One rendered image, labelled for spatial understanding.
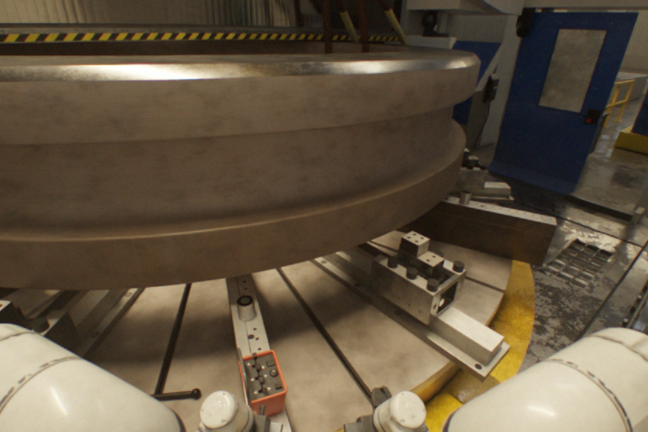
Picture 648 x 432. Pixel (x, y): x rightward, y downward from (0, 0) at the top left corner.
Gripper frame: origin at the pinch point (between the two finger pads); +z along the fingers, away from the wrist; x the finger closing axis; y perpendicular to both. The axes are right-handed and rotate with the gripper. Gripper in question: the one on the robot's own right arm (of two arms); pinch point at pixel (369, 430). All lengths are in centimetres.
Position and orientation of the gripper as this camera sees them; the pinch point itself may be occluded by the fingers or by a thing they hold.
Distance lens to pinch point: 130.2
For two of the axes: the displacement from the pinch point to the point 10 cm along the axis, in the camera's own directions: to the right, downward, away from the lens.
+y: 1.1, 7.8, -6.2
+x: 9.7, 0.4, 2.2
